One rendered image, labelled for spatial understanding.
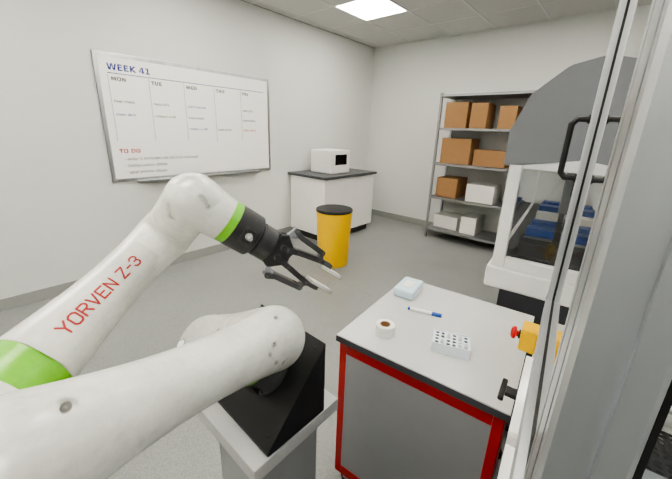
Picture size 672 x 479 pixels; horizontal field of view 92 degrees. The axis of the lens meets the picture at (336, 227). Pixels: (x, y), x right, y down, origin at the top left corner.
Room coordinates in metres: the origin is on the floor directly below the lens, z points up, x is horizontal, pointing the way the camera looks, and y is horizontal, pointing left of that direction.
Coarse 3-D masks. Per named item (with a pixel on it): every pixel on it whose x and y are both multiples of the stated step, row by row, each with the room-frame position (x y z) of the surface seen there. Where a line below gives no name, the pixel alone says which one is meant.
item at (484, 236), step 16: (448, 96) 4.55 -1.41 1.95; (464, 96) 4.48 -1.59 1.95; (480, 96) 4.42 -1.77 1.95; (496, 96) 4.36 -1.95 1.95; (512, 96) 4.30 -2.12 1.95; (528, 96) 4.24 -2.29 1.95; (448, 128) 4.51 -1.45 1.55; (464, 128) 4.37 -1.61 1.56; (432, 176) 4.60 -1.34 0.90; (496, 208) 4.01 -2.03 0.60; (432, 224) 4.75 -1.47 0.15; (480, 240) 4.10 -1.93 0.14
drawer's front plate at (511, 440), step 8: (528, 360) 0.70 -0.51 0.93; (528, 368) 0.67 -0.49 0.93; (528, 376) 0.65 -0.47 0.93; (520, 384) 0.62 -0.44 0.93; (520, 392) 0.59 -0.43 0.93; (520, 400) 0.57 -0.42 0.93; (520, 408) 0.55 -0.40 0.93; (512, 416) 0.53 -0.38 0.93; (520, 416) 0.53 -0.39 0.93; (512, 424) 0.51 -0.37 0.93; (512, 432) 0.49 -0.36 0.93; (512, 440) 0.49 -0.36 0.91; (504, 448) 0.49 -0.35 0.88
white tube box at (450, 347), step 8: (440, 336) 0.98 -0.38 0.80; (456, 336) 0.99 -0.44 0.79; (464, 336) 0.99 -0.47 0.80; (432, 344) 0.95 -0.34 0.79; (440, 344) 0.94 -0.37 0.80; (448, 344) 0.95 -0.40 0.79; (456, 344) 0.94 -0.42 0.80; (464, 344) 0.95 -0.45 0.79; (440, 352) 0.94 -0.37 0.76; (448, 352) 0.93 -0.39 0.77; (456, 352) 0.92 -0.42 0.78; (464, 352) 0.91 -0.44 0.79
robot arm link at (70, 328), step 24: (144, 240) 0.57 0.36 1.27; (168, 240) 0.60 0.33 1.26; (192, 240) 0.64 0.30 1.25; (120, 264) 0.51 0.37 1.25; (144, 264) 0.54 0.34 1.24; (168, 264) 0.60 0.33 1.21; (72, 288) 0.45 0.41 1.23; (96, 288) 0.46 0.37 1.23; (120, 288) 0.48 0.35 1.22; (144, 288) 0.53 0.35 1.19; (48, 312) 0.40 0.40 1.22; (72, 312) 0.41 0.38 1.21; (96, 312) 0.43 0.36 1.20; (120, 312) 0.47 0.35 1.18; (24, 336) 0.36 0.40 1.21; (48, 336) 0.37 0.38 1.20; (72, 336) 0.39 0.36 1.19; (96, 336) 0.42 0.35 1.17; (72, 360) 0.37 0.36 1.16
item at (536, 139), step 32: (576, 64) 1.30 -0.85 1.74; (544, 96) 1.34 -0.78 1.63; (576, 96) 1.28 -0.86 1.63; (512, 128) 1.40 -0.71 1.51; (544, 128) 1.33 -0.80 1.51; (576, 128) 1.27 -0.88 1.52; (512, 160) 1.38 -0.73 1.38; (544, 160) 1.31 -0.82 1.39; (576, 160) 1.25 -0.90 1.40; (512, 192) 1.37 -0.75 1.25; (512, 288) 1.33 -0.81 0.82; (544, 288) 1.26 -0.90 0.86
